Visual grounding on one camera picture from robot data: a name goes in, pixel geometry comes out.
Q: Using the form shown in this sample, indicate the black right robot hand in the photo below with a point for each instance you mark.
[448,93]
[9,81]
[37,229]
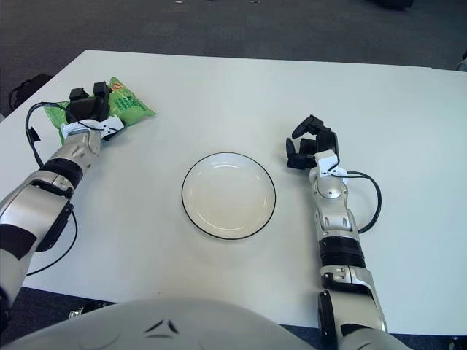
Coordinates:
[325,140]

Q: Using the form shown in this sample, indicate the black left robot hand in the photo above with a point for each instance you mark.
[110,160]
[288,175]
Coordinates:
[85,107]

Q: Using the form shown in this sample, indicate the green snack bag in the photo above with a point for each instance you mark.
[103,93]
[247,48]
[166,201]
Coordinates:
[135,107]

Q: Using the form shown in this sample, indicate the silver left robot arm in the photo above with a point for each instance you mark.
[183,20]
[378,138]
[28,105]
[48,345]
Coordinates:
[78,149]

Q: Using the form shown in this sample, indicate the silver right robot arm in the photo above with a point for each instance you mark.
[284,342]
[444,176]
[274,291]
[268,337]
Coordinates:
[330,191]

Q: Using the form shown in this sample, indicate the white plate with black rim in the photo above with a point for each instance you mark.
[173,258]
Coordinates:
[228,197]

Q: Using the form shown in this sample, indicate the black backpack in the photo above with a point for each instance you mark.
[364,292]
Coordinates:
[29,85]

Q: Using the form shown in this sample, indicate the grey robot torso shell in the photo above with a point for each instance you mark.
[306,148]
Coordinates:
[164,335]

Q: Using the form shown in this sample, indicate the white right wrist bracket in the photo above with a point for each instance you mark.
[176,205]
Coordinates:
[324,158]

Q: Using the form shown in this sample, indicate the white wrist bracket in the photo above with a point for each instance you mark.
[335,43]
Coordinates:
[324,158]
[113,124]

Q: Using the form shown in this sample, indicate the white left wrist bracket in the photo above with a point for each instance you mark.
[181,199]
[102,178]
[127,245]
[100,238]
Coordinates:
[113,124]

